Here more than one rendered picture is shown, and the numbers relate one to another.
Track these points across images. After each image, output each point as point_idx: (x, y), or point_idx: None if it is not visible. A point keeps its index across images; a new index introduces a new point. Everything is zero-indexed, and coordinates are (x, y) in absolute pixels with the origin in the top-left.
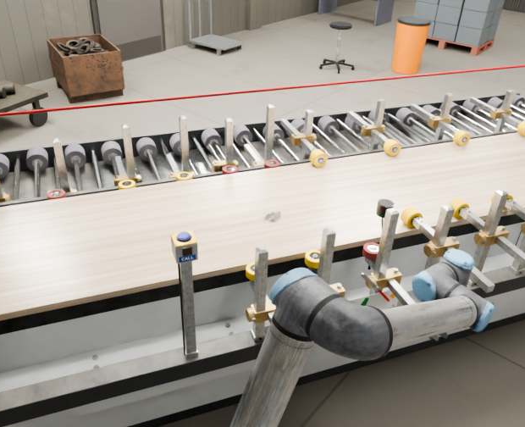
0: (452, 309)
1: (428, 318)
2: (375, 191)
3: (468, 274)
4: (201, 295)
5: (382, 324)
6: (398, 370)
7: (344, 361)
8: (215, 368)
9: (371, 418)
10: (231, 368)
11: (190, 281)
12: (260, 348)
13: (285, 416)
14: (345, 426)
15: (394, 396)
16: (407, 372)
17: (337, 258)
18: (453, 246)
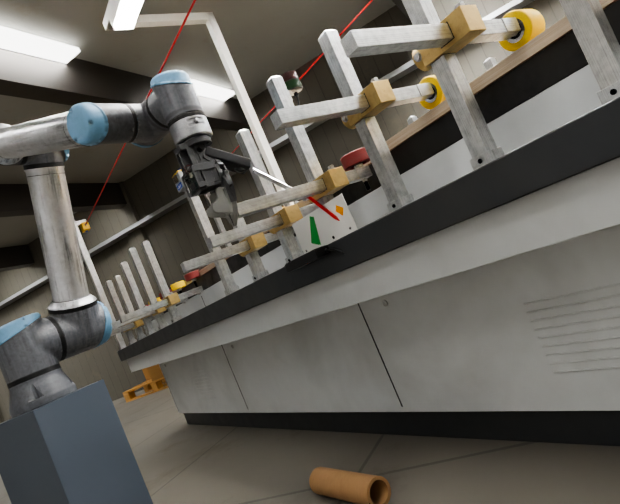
0: (47, 117)
1: (21, 125)
2: None
3: (158, 94)
4: (277, 252)
5: None
6: (610, 466)
7: (488, 402)
8: (239, 310)
9: (455, 501)
10: (264, 320)
11: (195, 210)
12: (254, 289)
13: (394, 458)
14: (418, 493)
15: (533, 494)
16: None
17: (360, 190)
18: (365, 93)
